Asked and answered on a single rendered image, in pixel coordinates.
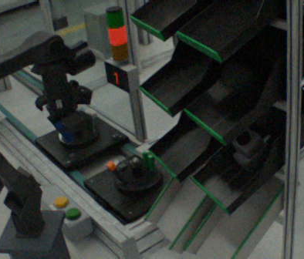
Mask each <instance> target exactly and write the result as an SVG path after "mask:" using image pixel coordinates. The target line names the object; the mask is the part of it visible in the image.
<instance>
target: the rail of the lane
mask: <svg viewBox="0 0 304 259"><path fill-rule="evenodd" d="M0 144H1V145H2V146H3V147H4V148H5V150H6V151H7V152H8V153H9V154H10V155H11V156H12V157H13V158H14V159H15V160H16V161H17V162H18V163H19V165H20V166H21V167H22V168H23V169H24V170H26V171H28V172H29V173H30V174H32V175H33V176H34V177H35V180H37V181H38V182H40V184H42V186H41V188H43V189H45V188H47V187H50V186H51V185H53V184H54V183H55V184H56V185H57V186H58V187H59V188H61V189H62V190H63V191H64V192H65V194H66V195H67V196H69V197H70V198H71V199H72V200H73V201H74V202H76V203H77V204H78V205H79V206H80V207H81V208H82V209H83V210H85V211H86V212H87V213H88V214H89V215H90V218H91V221H92V225H93V232H92V233H90V235H91V236H92V237H93V238H94V239H95V240H96V241H97V242H98V243H99V244H100V245H101V246H102V247H103V248H104V249H105V250H106V251H107V252H109V253H110V254H111V255H112V256H113V257H114V258H115V259H140V255H139V251H138V250H137V242H136V238H135V234H134V233H133V232H131V231H130V230H128V229H127V228H125V226H123V225H122V223H121V222H119V221H118V219H116V218H115V217H113V216H112V215H111V214H109V213H108V212H107V211H109V208H108V206H107V205H106V204H105V203H104V202H103V201H102V200H101V199H100V198H97V197H96V196H95V197H94V200H93V198H92V197H91V196H89V195H88V194H87V193H86V192H85V191H83V190H82V189H81V188H80V187H78V185H77V184H76V183H75V182H73V181H72V180H71V179H70V178H69V177H67V175H65V174H64V173H63V172H62V171H61V169H60V168H58V167H57V166H56V165H55V164H53V163H52V162H51V161H50V160H48V159H47V158H46V156H45V155H43V154H42V153H41V152H40V151H39V150H38V149H37V148H36V147H35V146H33V145H32V144H31V143H30V142H29V141H28V140H27V139H26V138H25V137H24V136H23V135H22V134H21V133H19V132H18V131H17V130H16V128H15V127H14V126H13V125H12V124H10V123H9V122H8V121H7V120H6V119H5V118H3V119H1V120H0Z"/></svg>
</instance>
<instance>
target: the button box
mask: <svg viewBox="0 0 304 259"><path fill-rule="evenodd" d="M42 192H43V193H42V198H41V208H42V209H43V210H64V211H65V212H66V211H67V210H68V209H70V208H72V207H76V209H79V211H80V216H79V217H78V218H76V219H74V220H69V219H68V218H67V217H66V218H65V220H64V222H63V224H62V231H63V232H64V233H65V234H66V235H67V236H68V237H69V238H70V239H71V240H72V241H73V242H76V241H77V240H79V239H81V238H84V237H86V236H87V235H89V234H90V233H92V232H93V225H92V221H91V218H90V215H89V214H88V213H87V212H86V211H85V210H83V209H82V208H81V207H80V206H79V205H78V204H77V203H76V202H74V201H73V200H72V199H71V198H70V197H69V196H67V195H66V194H65V192H64V191H63V190H62V189H61V188H59V187H58V186H57V185H56V184H55V183H54V184H53V185H51V186H50V187H47V188H45V189H44V190H42ZM57 197H58V198H59V197H65V198H66V199H67V201H68V204H67V205H66V206H64V207H56V206H55V204H54V200H55V199H56V198H57Z"/></svg>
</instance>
